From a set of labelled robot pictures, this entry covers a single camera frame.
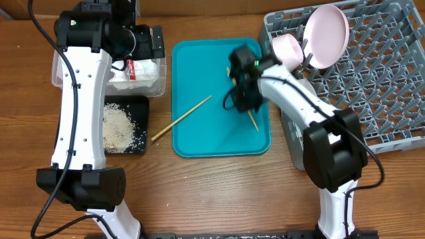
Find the red snack wrapper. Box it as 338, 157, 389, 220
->
126, 59, 136, 80

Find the white napkin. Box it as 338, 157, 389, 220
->
108, 60, 159, 90

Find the pink bowl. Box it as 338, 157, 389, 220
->
272, 34, 303, 71

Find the wooden chopstick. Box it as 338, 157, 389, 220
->
226, 66, 259, 131
151, 95, 212, 141

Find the pile of rice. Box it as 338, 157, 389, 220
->
103, 103, 145, 154

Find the white round plate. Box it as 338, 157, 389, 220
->
303, 5, 349, 69

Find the grey-green bowl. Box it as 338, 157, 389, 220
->
298, 78, 317, 96

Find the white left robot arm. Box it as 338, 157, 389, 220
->
36, 0, 165, 238

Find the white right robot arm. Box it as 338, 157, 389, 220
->
226, 46, 368, 238

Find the grey dishwasher rack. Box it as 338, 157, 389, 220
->
258, 0, 425, 171

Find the clear plastic bin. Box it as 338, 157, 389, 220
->
52, 46, 165, 102

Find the teal plastic tray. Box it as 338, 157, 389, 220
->
171, 38, 272, 158

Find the black tray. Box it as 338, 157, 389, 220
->
54, 95, 150, 156

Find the black rail at table edge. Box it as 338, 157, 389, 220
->
147, 230, 317, 239

